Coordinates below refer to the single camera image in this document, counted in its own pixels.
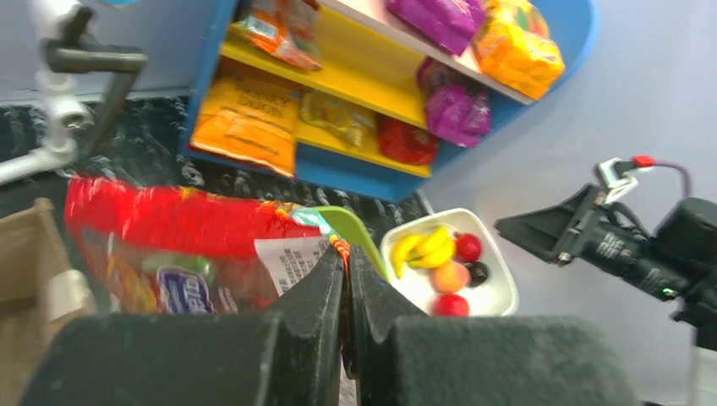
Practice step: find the yellow snack bag top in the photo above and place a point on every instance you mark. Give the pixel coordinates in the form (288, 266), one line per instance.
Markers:
(514, 47)

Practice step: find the blue wooden shelf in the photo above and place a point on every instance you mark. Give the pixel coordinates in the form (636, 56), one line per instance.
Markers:
(369, 58)

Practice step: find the orange striped snack bag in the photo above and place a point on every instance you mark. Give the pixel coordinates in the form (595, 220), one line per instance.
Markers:
(283, 29)

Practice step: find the red pomegranate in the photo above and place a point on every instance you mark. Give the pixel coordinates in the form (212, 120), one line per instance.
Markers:
(469, 247)

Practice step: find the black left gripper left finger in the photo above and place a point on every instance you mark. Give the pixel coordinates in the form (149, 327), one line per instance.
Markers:
(287, 354)

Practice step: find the purple snack bag lower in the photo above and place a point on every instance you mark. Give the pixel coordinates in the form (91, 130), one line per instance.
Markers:
(456, 109)

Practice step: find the red snack bag lower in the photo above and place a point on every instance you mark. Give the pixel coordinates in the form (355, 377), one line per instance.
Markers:
(405, 143)

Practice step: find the red candy bag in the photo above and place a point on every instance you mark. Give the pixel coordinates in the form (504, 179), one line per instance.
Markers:
(179, 250)

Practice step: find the red apple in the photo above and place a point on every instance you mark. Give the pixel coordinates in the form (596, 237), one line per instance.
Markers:
(450, 305)

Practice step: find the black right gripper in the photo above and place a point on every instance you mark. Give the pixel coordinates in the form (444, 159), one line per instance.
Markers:
(677, 261)

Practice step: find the dark purple fruit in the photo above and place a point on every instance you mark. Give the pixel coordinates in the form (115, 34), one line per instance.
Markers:
(479, 273)

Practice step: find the peach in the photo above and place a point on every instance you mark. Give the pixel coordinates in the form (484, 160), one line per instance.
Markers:
(450, 277)

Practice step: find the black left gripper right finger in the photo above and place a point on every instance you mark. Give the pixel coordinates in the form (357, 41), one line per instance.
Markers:
(405, 357)

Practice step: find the purple snack bag top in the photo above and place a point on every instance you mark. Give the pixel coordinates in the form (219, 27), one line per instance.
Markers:
(450, 24)

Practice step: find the orange honey dijon bag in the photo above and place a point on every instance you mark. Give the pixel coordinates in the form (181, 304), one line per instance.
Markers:
(250, 116)

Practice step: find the brown paper bag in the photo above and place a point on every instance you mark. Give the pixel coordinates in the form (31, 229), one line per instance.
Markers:
(41, 292)

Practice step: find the white pipe camera stand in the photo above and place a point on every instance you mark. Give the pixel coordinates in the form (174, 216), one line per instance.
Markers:
(67, 48)

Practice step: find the white plastic tray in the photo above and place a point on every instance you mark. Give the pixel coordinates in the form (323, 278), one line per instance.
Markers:
(497, 296)

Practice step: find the yellow banana bunch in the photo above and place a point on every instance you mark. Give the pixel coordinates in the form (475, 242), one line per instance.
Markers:
(423, 251)

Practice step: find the purple snack bag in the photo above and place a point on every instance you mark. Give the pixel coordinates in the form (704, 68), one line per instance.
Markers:
(456, 109)
(450, 24)

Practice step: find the gold snack bag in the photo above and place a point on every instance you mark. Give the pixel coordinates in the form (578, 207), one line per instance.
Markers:
(352, 124)

